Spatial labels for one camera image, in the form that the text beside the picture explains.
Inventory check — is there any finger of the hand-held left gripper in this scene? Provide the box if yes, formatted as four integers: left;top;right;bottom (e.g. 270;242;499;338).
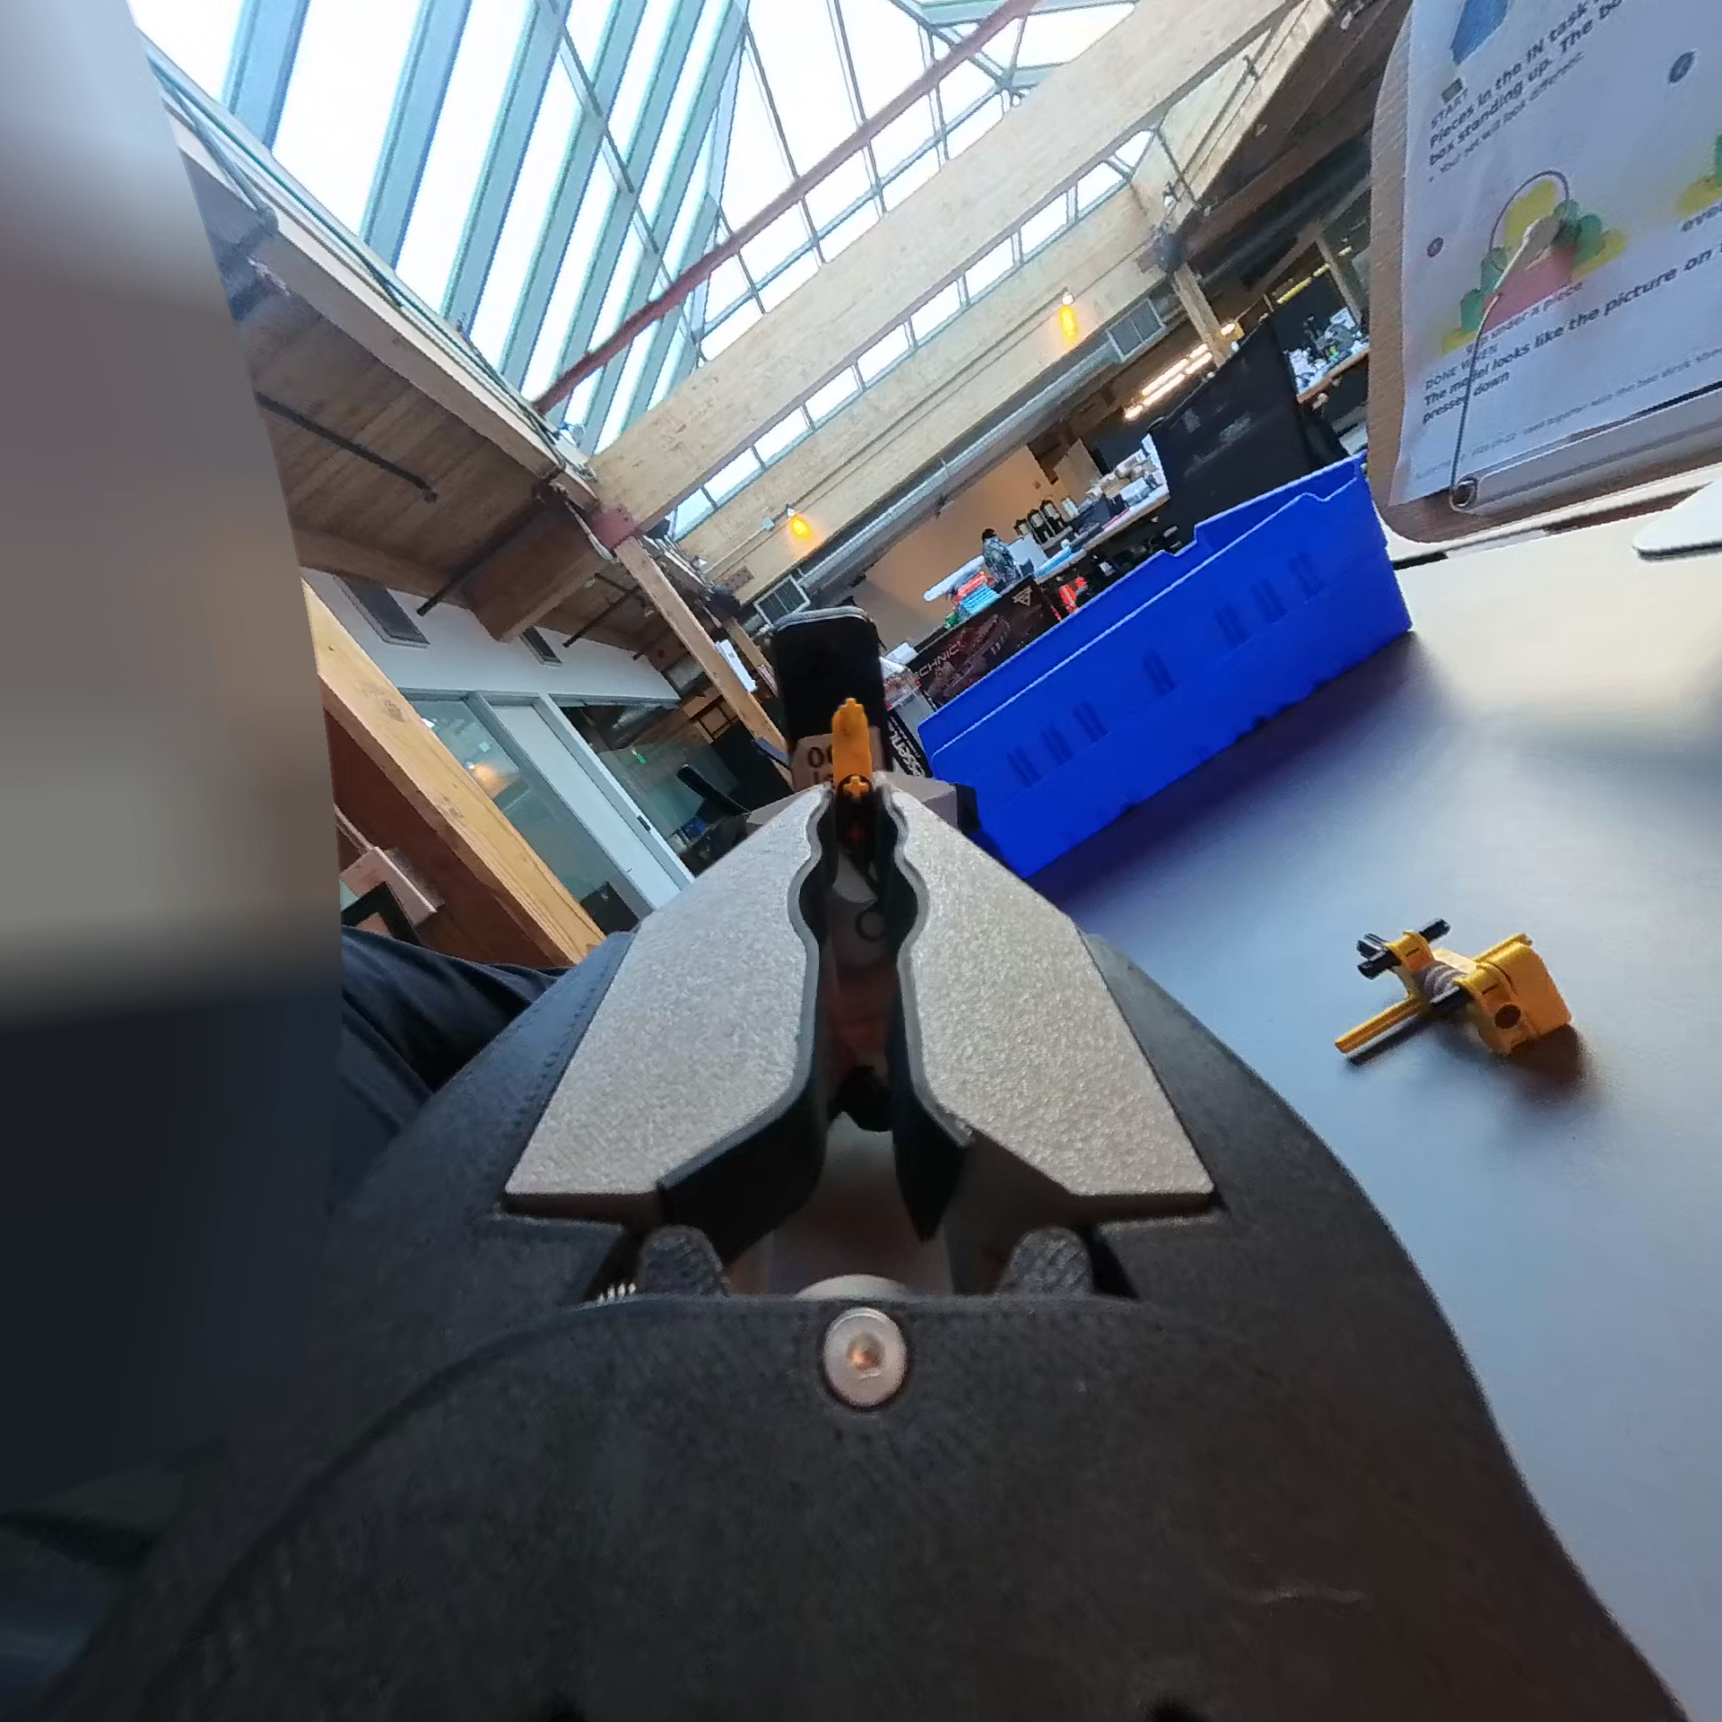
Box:
894;785;1000;876

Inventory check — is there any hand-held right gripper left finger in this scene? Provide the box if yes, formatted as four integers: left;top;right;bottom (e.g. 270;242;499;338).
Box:
505;785;846;1267

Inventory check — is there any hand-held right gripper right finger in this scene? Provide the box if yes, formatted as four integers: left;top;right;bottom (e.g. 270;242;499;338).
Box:
868;785;1222;1245

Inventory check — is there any black lego box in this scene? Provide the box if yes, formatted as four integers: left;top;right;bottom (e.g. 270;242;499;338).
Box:
881;581;1073;780

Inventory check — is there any yellow lego axle assembly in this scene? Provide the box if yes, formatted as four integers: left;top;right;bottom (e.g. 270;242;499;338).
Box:
1336;917;1575;1067

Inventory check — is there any person's dark clothed torso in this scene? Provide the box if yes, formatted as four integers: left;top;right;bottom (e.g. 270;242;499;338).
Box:
0;925;573;1722

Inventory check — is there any blue plastic bin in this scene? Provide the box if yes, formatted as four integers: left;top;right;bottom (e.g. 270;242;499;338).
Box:
918;457;1414;879

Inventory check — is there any black office chair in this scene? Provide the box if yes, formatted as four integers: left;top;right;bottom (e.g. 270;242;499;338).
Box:
1152;321;1350;542

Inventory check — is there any wooden clipboard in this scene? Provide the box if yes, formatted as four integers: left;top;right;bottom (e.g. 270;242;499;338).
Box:
1369;0;1722;549

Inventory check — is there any white stand base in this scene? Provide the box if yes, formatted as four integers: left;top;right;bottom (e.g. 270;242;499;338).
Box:
1631;474;1722;562

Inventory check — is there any printed instruction sheet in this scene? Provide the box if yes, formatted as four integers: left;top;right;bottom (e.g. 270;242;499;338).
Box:
1392;0;1722;510

